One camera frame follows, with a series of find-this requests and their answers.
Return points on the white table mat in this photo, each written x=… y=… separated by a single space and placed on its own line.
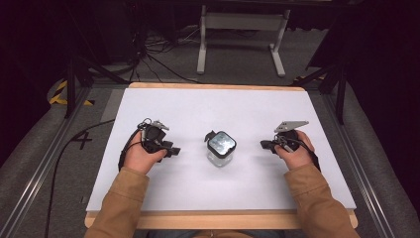
x=218 y=109

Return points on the black metal stand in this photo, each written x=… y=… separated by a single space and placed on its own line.
x=340 y=89
x=71 y=86

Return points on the white metal table frame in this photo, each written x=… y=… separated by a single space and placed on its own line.
x=242 y=21

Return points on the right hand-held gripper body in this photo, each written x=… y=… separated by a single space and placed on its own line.
x=290 y=132

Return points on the person's left hand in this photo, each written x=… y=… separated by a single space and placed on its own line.
x=142 y=158

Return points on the person's right hand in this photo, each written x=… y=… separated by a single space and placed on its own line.
x=298 y=156

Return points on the yellow black floor tape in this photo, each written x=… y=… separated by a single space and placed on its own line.
x=56 y=95

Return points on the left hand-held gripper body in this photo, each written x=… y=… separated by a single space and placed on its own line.
x=152 y=135

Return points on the aluminium floor rail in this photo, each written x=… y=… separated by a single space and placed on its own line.
x=360 y=172
x=39 y=172

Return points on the clear jar with black lid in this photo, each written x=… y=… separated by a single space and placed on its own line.
x=220 y=148

